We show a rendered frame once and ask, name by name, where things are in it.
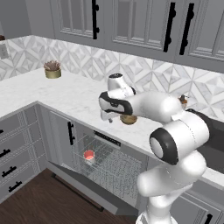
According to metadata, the black dishwasher door handle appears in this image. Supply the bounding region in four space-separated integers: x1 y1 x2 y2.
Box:
51 172 105 213

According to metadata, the tan bowl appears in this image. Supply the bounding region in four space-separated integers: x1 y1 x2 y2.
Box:
120 114 138 126

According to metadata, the grey upper cupboard door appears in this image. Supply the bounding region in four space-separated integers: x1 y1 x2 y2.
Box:
104 0 179 63
49 0 108 48
174 0 224 74

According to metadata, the white wall socket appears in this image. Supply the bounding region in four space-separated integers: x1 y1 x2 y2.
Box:
0 43 10 61

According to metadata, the black upper cupboard handle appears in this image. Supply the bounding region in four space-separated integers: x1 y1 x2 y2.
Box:
178 3 195 56
91 0 101 40
163 2 177 53

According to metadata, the grey dishwasher door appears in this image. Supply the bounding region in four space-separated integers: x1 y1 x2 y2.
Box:
46 161 140 217

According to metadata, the dark tap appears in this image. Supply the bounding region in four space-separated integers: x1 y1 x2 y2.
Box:
178 94 190 107

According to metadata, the potted plant in gold pot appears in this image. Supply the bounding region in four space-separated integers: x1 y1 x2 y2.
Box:
43 59 63 80

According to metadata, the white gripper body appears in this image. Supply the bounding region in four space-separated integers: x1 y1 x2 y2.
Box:
100 109 118 123

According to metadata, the grey drawer front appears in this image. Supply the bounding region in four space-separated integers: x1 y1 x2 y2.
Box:
0 125 40 160
0 145 43 180
0 161 46 204
0 105 39 138

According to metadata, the wire dishwasher rack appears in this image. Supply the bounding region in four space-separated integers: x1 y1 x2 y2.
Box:
71 133 144 203

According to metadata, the dark sink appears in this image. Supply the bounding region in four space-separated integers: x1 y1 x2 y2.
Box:
185 108 224 176

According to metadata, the black cupboard handle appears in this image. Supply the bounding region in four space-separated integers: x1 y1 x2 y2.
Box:
178 3 195 56
163 2 177 53
66 121 76 146
204 213 214 224
91 0 101 40

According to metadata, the black lower cupboard handle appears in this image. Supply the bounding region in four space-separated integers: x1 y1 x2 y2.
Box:
66 121 76 146
204 213 214 224

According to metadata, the red and white cup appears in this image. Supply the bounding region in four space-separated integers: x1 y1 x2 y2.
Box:
83 150 96 165

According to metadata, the black dishwasher control strip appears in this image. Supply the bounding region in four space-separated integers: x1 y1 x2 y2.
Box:
93 129 123 148

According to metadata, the narrow grey lower cupboard door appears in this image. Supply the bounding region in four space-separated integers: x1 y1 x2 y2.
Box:
47 109 77 172

